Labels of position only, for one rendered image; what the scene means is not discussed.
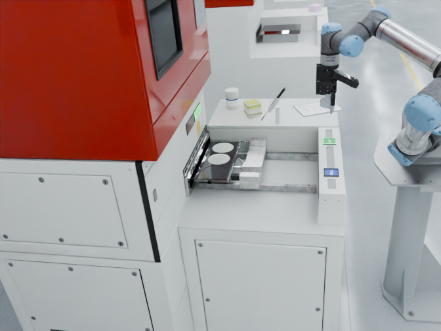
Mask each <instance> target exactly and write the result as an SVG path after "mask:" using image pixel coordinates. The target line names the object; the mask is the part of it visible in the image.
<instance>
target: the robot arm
mask: <svg viewBox="0 0 441 331"><path fill-rule="evenodd" d="M320 35H321V44H320V64H316V95H325V97H324V98H322V99H320V106H321V107H322V108H328V109H330V114H332V113H333V111H334V109H335V93H336V92H337V80H339V81H341V82H343V83H345V84H347V85H349V86H350V87H353V88H355V89H356V88H357V86H358V85H359V81H358V79H356V78H355V77H352V76H349V75H347V74H345V73H343V72H341V71H339V70H337V68H338V67H339V61H340V54H342V55H344V56H349V57H356V56H358V55H359V54H360V53H361V52H362V50H363V49H364V43H365V42H366V41H367V40H368V39H370V38H371V37H372V36H375V37H376V38H377V39H380V40H381V41H382V42H384V43H386V44H387V45H389V46H390V47H392V48H393V49H395V50H397V51H398V52H399V53H401V54H403V55H404V56H406V57H408V58H409V59H410V60H412V61H414V62H415V63H417V64H418V65H420V66H422V67H423V68H424V69H426V70H428V71H429V72H431V73H432V77H433V78H434V80H432V81H431V82H430V83H429V84H428V85H427V86H426V87H424V88H423V89H422V90H421V91H420V92H418V94H416V95H415V96H413V97H412V98H410V99H409V101H408V102H407V103H406V105H405V107H404V115H406V119H407V121H408V124H407V126H406V128H404V129H403V130H401V131H400V132H399V134H398V135H397V137H396V138H395V139H394V140H393V141H392V142H390V144H389V145H388V146H387V148H388V151H389V152H390V153H391V154H392V156H393V157H394V158H395V159H396V160H398V161H399V162H400V163H401V164H402V165H404V166H409V165H410V164H412V163H413V162H414V161H416V159H418V158H419V157H420V156H421V155H422V154H424V153H426V152H432V151H434V150H436V149H437V148H438V147H439V146H440V145H441V49H440V48H438V47H436V46H435V45H433V44H432V43H429V42H428V41H426V40H425V39H423V38H422V37H419V36H418V35H416V34H414V33H413V32H411V31H409V30H408V29H406V28H404V27H403V26H401V25H399V24H397V23H396V22H394V21H393V20H391V14H390V12H389V10H387V8H386V7H384V6H382V5H378V6H376V7H375V8H374V9H372V10H371V11H369V12H368V13H367V14H366V15H365V16H364V17H363V18H362V19H360V20H359V21H358V22H357V23H355V25H353V26H352V27H351V28H350V29H349V30H347V31H346V32H342V29H341V25H340V23H336V22H330V23H326V24H323V25H322V30H321V34H320Z"/></svg>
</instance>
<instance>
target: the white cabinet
mask: <svg viewBox="0 0 441 331"><path fill-rule="evenodd" d="M178 233H179V238H180V245H181V250H182V258H183V262H184V270H185V275H186V282H187V287H188V294H189V299H190V306H191V311H192V319H193V323H194V331H337V327H338V318H339V301H340V292H341V275H342V266H343V249H344V240H345V237H344V236H320V235H307V234H284V233H271V232H246V231H222V230H209V229H185V228H178Z"/></svg>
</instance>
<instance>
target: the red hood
mask: <svg viewBox="0 0 441 331"><path fill-rule="evenodd" d="M210 75H211V62H210V55H209V42H208V34H207V21H206V13H205V0H0V158H49V159H80V160H140V161H157V160H158V159H159V157H160V156H161V154H162V152H163V151H164V149H165V147H166V146H167V144H168V142H169V141H170V140H171V137H172V136H173V135H174V133H175V131H176V130H177V128H178V126H179V125H180V123H181V121H182V120H183V118H184V117H185V115H186V113H187V112H188V110H189V109H190V107H191V105H192V104H193V102H194V101H195V99H196V97H197V96H198V94H199V93H200V91H201V89H202V87H203V86H204V85H205V82H206V81H207V79H208V78H209V76H210Z"/></svg>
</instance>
